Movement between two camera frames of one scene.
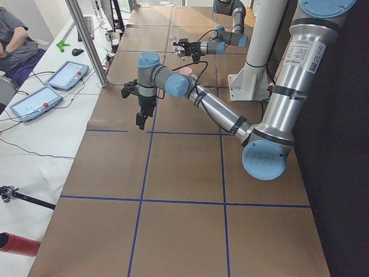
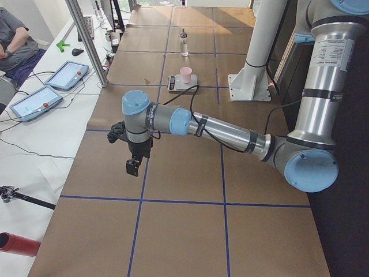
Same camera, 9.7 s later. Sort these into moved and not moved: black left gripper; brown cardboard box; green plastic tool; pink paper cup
Moved: black left gripper
Not moved: pink paper cup; green plastic tool; brown cardboard box
